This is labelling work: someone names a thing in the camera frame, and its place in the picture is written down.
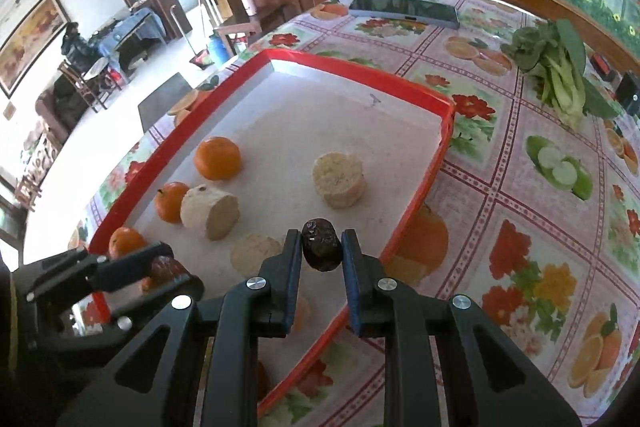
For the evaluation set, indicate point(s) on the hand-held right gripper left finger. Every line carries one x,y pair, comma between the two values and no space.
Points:
290,277

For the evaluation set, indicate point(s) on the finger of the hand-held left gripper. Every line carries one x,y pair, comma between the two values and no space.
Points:
170,294
130,267

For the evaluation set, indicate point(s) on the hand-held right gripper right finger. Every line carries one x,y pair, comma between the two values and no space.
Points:
352,282

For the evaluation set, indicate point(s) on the orange mandarin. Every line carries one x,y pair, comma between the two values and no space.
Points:
125,242
170,202
146,283
217,157

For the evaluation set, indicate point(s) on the reddish brown date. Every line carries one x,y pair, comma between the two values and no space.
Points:
162,269

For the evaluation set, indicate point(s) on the dark brown date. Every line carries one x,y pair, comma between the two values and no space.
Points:
321,249

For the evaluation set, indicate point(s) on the beige sponge cake piece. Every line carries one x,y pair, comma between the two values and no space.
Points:
255,252
210,212

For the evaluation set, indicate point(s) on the red rimmed white tray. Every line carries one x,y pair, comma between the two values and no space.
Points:
320,117

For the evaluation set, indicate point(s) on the dark square stool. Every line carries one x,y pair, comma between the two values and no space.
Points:
165,99

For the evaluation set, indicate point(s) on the fruit printed tablecloth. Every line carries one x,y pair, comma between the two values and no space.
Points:
500,187

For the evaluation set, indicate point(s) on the dark sofa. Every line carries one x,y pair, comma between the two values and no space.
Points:
60,104

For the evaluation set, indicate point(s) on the blue plastic jug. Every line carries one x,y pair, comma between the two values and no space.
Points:
217,48

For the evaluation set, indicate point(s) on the table with blue cloth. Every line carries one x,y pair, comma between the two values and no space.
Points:
132,27

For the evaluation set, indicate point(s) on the smartphone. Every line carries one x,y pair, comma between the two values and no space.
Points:
402,12

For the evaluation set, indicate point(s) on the green bok choy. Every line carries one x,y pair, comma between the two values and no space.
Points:
555,67

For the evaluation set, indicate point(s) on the red and black object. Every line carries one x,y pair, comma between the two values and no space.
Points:
600,64

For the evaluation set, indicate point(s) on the black device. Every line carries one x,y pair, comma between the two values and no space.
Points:
630,93

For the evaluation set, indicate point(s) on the framed wall painting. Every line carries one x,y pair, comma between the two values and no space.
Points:
30,42

